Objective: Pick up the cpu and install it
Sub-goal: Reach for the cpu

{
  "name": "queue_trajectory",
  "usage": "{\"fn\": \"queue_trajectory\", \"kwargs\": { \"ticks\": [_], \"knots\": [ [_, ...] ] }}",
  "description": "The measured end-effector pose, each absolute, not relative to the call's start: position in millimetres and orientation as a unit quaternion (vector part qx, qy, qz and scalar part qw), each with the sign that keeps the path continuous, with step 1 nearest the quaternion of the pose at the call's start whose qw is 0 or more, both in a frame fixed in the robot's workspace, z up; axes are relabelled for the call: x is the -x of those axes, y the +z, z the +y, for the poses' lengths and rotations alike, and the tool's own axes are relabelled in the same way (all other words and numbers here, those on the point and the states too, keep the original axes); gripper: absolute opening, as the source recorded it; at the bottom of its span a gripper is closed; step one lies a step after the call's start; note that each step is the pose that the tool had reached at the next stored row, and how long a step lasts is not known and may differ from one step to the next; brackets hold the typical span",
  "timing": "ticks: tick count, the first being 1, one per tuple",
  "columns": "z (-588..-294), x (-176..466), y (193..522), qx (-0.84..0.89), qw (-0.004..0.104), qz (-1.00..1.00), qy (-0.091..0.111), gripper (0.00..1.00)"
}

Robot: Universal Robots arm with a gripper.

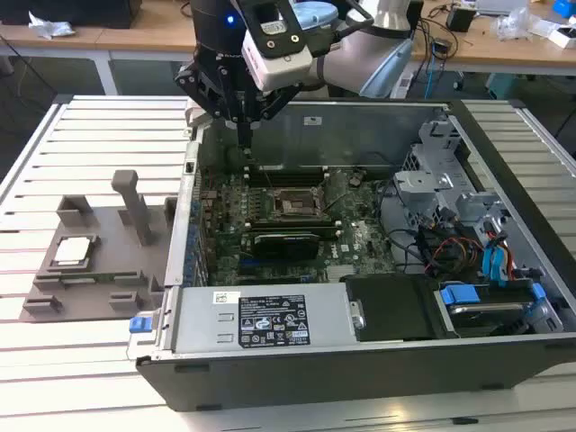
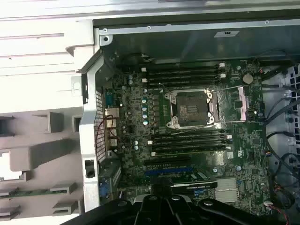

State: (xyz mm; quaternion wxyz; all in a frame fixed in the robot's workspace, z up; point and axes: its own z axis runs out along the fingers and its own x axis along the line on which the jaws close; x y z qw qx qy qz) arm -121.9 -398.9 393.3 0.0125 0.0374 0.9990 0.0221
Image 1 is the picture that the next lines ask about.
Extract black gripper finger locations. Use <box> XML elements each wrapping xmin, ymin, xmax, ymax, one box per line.
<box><xmin>174</xmin><ymin>65</ymin><xmax>248</xmax><ymax>150</ymax></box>
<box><xmin>245</xmin><ymin>82</ymin><xmax>302</xmax><ymax>150</ymax></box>

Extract silver CPU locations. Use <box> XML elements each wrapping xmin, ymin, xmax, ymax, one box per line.
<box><xmin>52</xmin><ymin>237</ymin><xmax>94</xmax><ymax>266</ymax></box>

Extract CPU socket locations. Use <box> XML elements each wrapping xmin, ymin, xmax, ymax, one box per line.
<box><xmin>268</xmin><ymin>185</ymin><xmax>329</xmax><ymax>222</ymax></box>

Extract grey case latch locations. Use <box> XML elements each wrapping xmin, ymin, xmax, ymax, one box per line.
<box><xmin>184</xmin><ymin>99</ymin><xmax>212</xmax><ymax>130</ymax></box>

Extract white power strip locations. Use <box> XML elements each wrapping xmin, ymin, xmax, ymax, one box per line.
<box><xmin>390</xmin><ymin>74</ymin><xmax>413</xmax><ymax>99</ymax></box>

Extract wooden desk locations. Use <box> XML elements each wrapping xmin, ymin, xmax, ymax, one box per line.
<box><xmin>0</xmin><ymin>0</ymin><xmax>199</xmax><ymax>96</ymax></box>
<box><xmin>404</xmin><ymin>0</ymin><xmax>576</xmax><ymax>77</ymax></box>

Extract black monitor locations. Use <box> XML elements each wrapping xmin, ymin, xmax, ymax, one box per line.
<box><xmin>0</xmin><ymin>0</ymin><xmax>144</xmax><ymax>29</ymax></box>

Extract black graphics card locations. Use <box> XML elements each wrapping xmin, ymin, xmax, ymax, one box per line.
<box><xmin>251</xmin><ymin>229</ymin><xmax>321</xmax><ymax>263</ymax></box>

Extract green motherboard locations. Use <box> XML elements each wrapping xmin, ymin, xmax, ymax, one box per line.
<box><xmin>197</xmin><ymin>166</ymin><xmax>403</xmax><ymax>288</ymax></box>

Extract metal drive cage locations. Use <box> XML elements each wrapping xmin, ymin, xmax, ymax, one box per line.
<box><xmin>390</xmin><ymin>117</ymin><xmax>473</xmax><ymax>226</ymax></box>

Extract black speaker box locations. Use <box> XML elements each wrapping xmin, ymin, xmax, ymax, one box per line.
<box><xmin>407</xmin><ymin>0</ymin><xmax>427</xmax><ymax>32</ymax></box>

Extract crumpled white paper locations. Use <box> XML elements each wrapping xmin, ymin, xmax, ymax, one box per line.
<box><xmin>28</xmin><ymin>10</ymin><xmax>77</xmax><ymax>41</ymax></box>

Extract small silver heatsink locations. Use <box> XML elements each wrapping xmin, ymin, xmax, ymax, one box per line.
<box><xmin>324</xmin><ymin>264</ymin><xmax>356</xmax><ymax>284</ymax></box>

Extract brown parts rack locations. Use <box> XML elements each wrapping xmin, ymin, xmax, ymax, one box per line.
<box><xmin>21</xmin><ymin>168</ymin><xmax>180</xmax><ymax>324</ymax></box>

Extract small black box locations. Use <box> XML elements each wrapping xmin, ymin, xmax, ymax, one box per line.
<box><xmin>445</xmin><ymin>5</ymin><xmax>477</xmax><ymax>33</ymax></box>

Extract grey power supply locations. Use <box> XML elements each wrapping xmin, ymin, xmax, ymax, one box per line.
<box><xmin>172</xmin><ymin>286</ymin><xmax>362</xmax><ymax>357</ymax></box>

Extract teal box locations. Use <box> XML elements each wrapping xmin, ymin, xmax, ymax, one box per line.
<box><xmin>485</xmin><ymin>71</ymin><xmax>535</xmax><ymax>101</ymax></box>

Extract black plastic shroud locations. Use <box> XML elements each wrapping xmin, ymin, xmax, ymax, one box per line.
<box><xmin>337</xmin><ymin>273</ymin><xmax>441</xmax><ymax>344</ymax></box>

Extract silver laptop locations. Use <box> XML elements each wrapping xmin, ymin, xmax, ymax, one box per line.
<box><xmin>475</xmin><ymin>0</ymin><xmax>528</xmax><ymax>15</ymax></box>

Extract clear plastic bags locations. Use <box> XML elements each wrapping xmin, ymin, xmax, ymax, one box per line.
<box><xmin>489</xmin><ymin>5</ymin><xmax>546</xmax><ymax>42</ymax></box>

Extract blue disk carrier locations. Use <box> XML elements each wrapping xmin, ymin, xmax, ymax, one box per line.
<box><xmin>438</xmin><ymin>281</ymin><xmax>548</xmax><ymax>338</ymax></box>

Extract black PC case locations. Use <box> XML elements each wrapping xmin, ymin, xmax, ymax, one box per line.
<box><xmin>127</xmin><ymin>95</ymin><xmax>576</xmax><ymax>413</ymax></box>

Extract blue box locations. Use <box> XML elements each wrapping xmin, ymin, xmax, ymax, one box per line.
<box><xmin>552</xmin><ymin>0</ymin><xmax>576</xmax><ymax>22</ymax></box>

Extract silver hard disk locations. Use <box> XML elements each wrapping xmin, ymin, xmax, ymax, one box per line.
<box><xmin>448</xmin><ymin>301</ymin><xmax>527</xmax><ymax>338</ymax></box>

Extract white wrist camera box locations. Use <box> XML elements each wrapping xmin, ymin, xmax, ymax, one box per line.
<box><xmin>233</xmin><ymin>0</ymin><xmax>314</xmax><ymax>94</ymax></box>

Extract black camera cable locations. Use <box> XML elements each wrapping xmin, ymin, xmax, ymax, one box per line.
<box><xmin>330</xmin><ymin>0</ymin><xmax>377</xmax><ymax>46</ymax></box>

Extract thick black wire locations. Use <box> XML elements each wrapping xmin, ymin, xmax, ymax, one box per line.
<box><xmin>377</xmin><ymin>178</ymin><xmax>424</xmax><ymax>274</ymax></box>

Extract blue cable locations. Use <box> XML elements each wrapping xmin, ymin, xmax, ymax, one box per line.
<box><xmin>427</xmin><ymin>53</ymin><xmax>441</xmax><ymax>99</ymax></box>

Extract metal drive bracket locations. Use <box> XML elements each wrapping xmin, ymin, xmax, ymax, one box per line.
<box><xmin>454</xmin><ymin>191</ymin><xmax>518</xmax><ymax>253</ymax></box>

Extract coloured power wire bundle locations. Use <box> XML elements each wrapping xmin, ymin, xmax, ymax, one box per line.
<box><xmin>417</xmin><ymin>219</ymin><xmax>486</xmax><ymax>276</ymax></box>

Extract blue SATA wire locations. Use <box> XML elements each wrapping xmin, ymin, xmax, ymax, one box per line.
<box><xmin>487</xmin><ymin>229</ymin><xmax>513</xmax><ymax>284</ymax></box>
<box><xmin>481</xmin><ymin>246</ymin><xmax>501</xmax><ymax>284</ymax></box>

